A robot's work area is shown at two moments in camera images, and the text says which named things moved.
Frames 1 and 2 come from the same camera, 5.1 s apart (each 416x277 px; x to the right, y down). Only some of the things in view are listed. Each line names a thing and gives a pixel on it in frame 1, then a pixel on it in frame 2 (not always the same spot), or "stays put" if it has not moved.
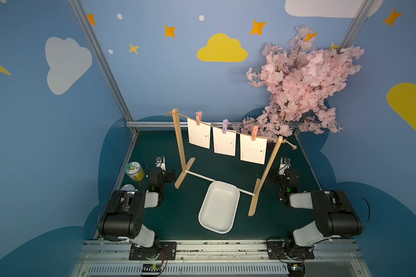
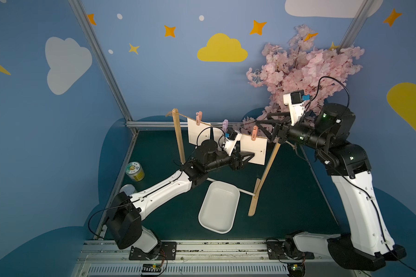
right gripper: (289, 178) -> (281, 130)
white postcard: (253, 151) stays put
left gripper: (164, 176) -> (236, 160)
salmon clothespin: (255, 133) stays put
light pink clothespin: (199, 116) stays put
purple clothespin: (225, 126) stays put
